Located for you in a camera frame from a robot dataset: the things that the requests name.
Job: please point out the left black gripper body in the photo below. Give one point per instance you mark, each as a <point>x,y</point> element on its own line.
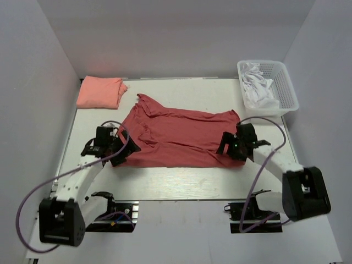
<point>110,145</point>

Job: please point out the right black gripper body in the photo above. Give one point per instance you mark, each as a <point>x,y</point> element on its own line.
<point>238,143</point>

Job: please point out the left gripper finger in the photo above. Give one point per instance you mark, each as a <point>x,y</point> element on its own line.
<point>122,157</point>
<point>119,143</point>

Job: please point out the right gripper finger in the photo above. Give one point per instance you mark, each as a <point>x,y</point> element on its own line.
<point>237,153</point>
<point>226,143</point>

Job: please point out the red t-shirt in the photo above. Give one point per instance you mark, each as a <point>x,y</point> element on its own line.
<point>172,137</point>

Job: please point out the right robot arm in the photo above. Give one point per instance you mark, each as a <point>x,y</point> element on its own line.
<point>303,195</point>

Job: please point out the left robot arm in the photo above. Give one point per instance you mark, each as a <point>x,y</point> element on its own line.
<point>63,219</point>

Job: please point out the white crumpled t-shirt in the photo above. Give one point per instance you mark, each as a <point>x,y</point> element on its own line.
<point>257,88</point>

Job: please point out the folded salmon t-shirt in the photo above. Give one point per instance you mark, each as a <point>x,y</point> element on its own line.
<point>101,93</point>

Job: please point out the white plastic basket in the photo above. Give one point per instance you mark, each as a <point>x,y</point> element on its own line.
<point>282,89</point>

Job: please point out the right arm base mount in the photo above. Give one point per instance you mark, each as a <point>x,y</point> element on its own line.
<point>247,217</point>

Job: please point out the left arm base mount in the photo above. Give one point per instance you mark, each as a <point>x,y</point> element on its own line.
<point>122,219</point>

